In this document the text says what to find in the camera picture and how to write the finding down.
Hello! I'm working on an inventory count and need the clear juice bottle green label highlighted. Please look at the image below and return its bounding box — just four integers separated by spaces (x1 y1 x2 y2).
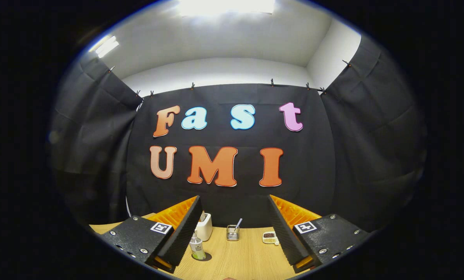
189 232 207 260

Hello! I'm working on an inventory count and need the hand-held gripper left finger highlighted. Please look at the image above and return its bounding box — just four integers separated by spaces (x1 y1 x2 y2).
99 196 204 274

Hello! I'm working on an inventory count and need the cream plastic dispenser box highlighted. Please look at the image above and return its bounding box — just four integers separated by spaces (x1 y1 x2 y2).
195 211 213 242

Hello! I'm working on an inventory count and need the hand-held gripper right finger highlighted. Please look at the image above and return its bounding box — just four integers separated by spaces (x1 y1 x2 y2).
266 194 371 274

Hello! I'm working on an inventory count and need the ceiling light tube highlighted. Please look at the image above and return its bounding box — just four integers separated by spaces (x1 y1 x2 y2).
89 35 120 59

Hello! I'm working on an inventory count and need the wooden table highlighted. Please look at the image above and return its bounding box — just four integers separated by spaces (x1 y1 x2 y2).
89 213 314 280

